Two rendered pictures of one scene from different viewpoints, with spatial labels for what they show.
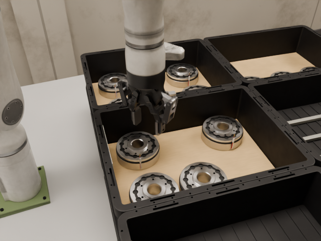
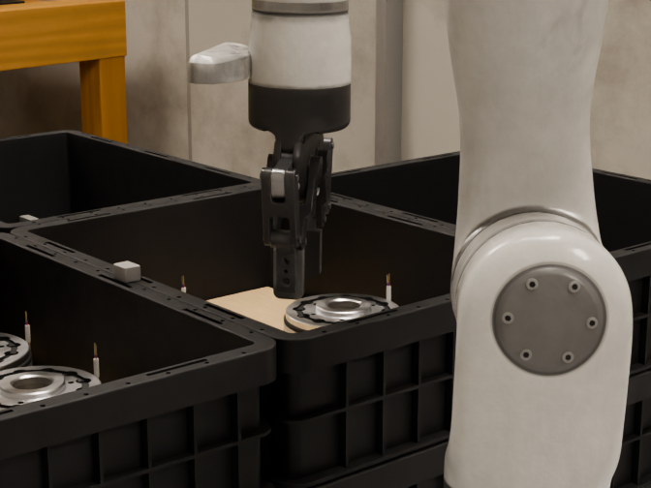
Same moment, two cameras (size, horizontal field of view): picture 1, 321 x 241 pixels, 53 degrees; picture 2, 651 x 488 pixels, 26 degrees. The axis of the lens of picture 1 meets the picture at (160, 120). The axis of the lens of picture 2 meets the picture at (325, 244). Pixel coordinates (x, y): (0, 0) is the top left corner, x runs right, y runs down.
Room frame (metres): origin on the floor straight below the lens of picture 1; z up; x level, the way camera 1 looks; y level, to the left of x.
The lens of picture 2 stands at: (0.93, 0.98, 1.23)
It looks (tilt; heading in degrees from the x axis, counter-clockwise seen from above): 15 degrees down; 247
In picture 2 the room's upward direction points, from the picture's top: straight up
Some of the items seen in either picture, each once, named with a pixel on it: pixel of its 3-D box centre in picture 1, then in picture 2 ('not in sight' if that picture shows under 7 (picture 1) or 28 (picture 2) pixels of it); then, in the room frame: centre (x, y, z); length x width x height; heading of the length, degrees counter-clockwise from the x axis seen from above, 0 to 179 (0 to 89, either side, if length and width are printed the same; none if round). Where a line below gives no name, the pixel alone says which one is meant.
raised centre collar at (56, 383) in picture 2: not in sight; (32, 385); (0.74, -0.01, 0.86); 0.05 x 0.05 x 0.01
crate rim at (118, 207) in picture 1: (194, 138); (280, 259); (0.52, -0.07, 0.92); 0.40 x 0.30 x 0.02; 107
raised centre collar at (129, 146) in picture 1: (137, 144); not in sight; (0.56, 0.05, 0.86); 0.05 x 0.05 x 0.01
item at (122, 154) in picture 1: (137, 146); not in sight; (0.56, 0.05, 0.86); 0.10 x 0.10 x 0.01
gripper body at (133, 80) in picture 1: (146, 83); (298, 136); (0.55, 0.03, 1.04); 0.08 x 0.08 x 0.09
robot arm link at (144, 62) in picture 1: (151, 47); (274, 38); (0.56, 0.02, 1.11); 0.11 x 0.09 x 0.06; 145
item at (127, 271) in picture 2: (171, 94); (127, 271); (0.66, -0.03, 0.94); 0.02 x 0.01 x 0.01; 107
